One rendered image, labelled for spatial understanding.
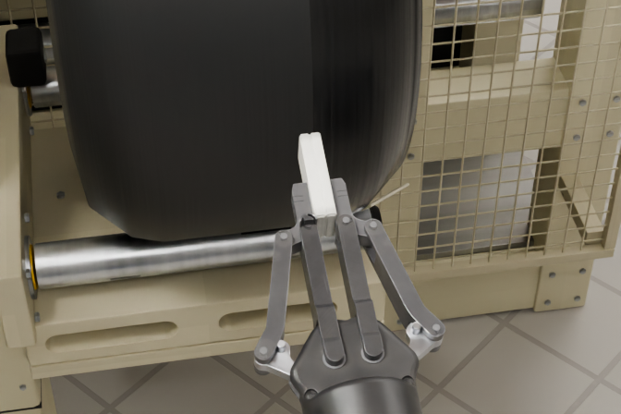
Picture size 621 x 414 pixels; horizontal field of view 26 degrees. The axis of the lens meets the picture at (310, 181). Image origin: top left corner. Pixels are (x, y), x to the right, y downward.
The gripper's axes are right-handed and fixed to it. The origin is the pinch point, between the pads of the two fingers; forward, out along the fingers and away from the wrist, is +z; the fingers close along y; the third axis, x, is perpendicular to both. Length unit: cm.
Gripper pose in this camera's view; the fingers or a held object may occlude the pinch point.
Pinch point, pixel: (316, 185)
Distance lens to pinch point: 95.1
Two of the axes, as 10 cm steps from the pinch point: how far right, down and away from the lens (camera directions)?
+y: -9.9, 1.2, -1.3
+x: -0.4, 5.4, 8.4
